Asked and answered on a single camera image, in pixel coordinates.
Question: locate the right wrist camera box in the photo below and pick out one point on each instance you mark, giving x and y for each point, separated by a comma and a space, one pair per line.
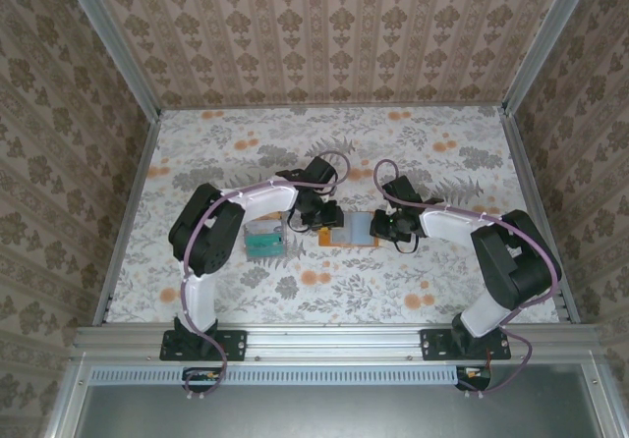
402, 190

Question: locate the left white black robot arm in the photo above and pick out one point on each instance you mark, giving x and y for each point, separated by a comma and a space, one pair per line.
206, 236

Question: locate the beige silver card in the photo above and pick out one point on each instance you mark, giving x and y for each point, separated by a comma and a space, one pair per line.
265, 231

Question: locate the aluminium mounting rail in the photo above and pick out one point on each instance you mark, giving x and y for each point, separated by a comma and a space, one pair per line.
334, 342

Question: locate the aluminium side rail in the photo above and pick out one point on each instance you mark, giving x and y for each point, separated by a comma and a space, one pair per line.
137, 182
528, 182

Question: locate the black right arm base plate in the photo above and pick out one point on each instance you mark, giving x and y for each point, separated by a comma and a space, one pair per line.
435, 344

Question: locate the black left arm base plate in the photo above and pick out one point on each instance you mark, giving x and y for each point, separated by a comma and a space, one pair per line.
233, 344

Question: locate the orange leather card holder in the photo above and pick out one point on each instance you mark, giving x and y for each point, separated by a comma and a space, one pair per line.
359, 227

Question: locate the aluminium frame post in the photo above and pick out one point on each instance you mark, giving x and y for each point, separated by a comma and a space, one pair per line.
113, 40
545, 40

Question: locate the grey metal sheet panel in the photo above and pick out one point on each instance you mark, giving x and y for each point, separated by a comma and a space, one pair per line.
334, 413

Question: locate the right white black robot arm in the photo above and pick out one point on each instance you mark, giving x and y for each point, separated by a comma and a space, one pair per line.
521, 266

